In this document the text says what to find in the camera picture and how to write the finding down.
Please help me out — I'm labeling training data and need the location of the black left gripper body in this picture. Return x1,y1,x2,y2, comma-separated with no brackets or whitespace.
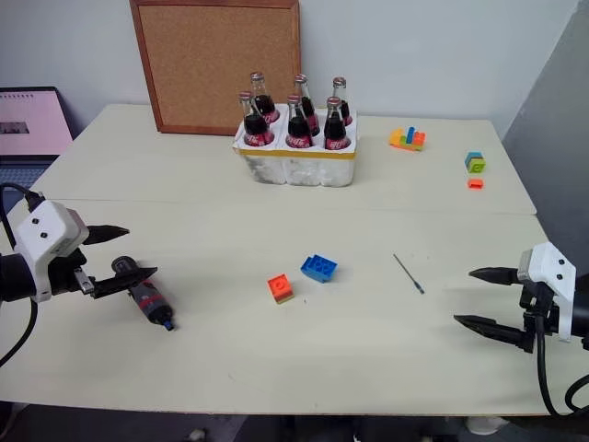
47,247,100,298

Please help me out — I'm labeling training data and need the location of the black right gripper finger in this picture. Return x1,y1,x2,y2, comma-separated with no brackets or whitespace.
452,314,538,355
468,266,525,288

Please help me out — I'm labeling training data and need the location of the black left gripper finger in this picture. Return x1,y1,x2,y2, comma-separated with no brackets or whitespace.
91,266,159,301
84,224,132,247

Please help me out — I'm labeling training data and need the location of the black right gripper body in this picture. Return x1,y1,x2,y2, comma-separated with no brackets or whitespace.
518,280,563,334

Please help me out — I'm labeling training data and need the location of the thin metal screwdriver bit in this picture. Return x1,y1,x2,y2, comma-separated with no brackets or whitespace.
392,253,426,296

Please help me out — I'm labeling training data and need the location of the white round object under table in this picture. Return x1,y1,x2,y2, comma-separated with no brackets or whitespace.
466,416,510,436

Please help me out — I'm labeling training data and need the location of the green blue yellow brick stack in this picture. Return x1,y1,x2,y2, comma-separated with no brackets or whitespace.
464,150,488,175

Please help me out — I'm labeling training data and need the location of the open laptop with pink screen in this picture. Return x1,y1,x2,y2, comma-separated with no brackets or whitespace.
0,86,75,222

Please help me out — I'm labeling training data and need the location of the orange and yellow toy brick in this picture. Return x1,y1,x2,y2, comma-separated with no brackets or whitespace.
266,273,295,305

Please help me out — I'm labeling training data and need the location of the multicolour toy brick cluster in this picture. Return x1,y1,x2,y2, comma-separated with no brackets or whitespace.
388,124,428,154

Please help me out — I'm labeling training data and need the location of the grey partition panel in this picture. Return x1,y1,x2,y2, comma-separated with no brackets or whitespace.
500,0,589,273

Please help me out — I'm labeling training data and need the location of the blue toy brick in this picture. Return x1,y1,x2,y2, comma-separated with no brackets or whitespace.
300,253,339,285

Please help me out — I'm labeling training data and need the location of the glass cola bottle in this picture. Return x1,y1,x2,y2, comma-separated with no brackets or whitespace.
237,90,276,149
249,72,282,125
294,73,321,137
331,76,354,127
284,94,316,150
323,96,349,151

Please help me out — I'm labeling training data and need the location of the wooden framed cork board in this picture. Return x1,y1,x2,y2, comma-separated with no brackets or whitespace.
129,0,303,137

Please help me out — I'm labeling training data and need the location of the white foam bottle tray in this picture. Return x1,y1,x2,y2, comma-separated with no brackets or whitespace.
232,103,360,188

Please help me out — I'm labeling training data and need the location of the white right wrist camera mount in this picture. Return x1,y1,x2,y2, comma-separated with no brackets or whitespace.
516,240,578,343

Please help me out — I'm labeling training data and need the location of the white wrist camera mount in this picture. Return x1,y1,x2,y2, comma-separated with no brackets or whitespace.
13,199,91,304
516,240,578,343

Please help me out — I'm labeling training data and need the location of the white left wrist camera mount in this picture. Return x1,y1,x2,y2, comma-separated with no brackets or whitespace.
13,199,91,304

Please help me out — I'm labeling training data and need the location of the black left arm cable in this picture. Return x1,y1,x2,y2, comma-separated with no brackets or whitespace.
0,182,48,368

